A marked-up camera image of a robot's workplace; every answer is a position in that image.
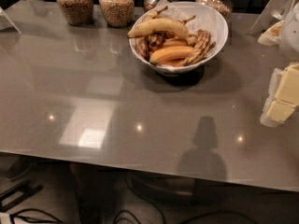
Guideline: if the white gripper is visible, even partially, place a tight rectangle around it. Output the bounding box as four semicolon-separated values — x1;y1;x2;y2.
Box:
258;2;299;127

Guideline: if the large yellow banana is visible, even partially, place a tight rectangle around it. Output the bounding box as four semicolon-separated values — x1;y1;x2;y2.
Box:
127;18;189;38

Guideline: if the brown spotted banana right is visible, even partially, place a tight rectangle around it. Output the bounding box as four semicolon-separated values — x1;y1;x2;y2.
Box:
183;30;216;66

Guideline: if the white bowl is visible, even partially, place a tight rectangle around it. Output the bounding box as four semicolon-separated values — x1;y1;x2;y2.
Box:
128;10;228;76

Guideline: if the orange banana in middle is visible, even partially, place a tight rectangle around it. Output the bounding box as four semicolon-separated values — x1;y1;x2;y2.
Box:
163;38;188;48

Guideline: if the orange banana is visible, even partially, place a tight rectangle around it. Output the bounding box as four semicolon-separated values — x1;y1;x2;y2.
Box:
149;46;192;64
163;38;188;48

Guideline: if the orange banana in front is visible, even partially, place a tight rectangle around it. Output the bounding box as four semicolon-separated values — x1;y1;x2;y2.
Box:
149;46;192;64

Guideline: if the dark spotted banana left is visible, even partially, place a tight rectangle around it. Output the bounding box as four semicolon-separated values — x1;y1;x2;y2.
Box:
135;36;150;60

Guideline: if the small banana with stem behind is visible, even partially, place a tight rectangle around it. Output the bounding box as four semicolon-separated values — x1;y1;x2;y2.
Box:
142;6;168;21

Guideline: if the clear acrylic stand right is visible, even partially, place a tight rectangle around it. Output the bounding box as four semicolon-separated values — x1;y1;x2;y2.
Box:
249;0;298;35

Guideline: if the clear acrylic stand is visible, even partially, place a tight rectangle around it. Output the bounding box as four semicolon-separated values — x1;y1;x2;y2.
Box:
249;0;298;35
0;7;21;34

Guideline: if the glass jar of grains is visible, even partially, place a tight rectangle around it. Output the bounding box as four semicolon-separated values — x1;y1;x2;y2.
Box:
56;0;93;26
195;0;234;20
99;0;135;28

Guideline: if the left glass jar of grains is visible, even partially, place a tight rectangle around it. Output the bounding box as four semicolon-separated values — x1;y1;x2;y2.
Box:
56;0;93;26

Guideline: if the clear acrylic stand left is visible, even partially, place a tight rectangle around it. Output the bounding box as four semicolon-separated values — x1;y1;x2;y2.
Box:
0;7;21;34

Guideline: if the black cable on floor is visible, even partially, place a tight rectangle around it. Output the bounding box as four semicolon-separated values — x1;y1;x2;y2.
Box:
8;207;66;224

